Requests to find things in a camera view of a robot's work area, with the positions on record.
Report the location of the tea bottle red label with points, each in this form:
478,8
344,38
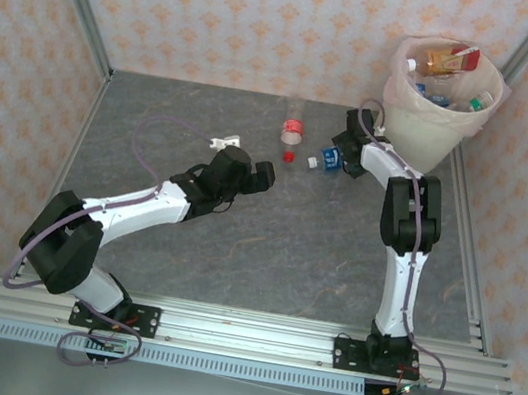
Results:
444,60

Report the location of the clear square bottle green cap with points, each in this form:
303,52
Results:
478,101

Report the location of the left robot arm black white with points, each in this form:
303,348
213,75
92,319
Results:
63,245

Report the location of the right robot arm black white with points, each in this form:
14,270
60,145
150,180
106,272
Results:
413,217

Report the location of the cream plastic bin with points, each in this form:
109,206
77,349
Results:
415,142

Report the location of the pink plastic bin liner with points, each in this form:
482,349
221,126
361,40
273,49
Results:
394,85

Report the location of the clear bottle red label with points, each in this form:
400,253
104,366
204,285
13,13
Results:
293,129

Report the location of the small circuit board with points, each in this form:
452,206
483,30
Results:
407,389
110,345

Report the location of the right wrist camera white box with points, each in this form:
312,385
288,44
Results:
382,130

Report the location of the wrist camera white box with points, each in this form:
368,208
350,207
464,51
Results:
226,141
382,130

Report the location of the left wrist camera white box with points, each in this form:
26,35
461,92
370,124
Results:
226,141

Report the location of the aluminium table side rail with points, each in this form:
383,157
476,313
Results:
84,127
464,226

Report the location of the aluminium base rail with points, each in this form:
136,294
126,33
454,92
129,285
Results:
246,331

